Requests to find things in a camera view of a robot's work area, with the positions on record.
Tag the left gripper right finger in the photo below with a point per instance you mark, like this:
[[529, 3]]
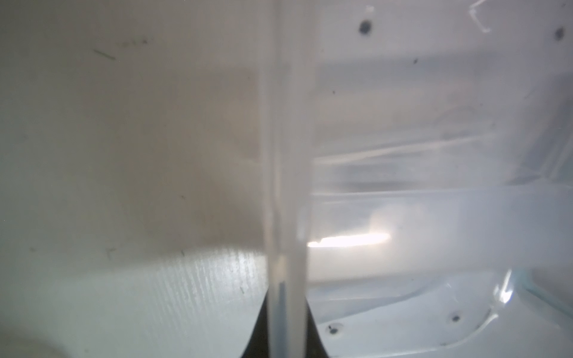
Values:
[[314, 346]]

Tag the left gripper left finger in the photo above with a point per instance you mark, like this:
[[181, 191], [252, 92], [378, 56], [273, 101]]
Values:
[[258, 345]]

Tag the clear lunch box teal seal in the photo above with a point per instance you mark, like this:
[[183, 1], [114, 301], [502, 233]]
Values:
[[410, 136]]

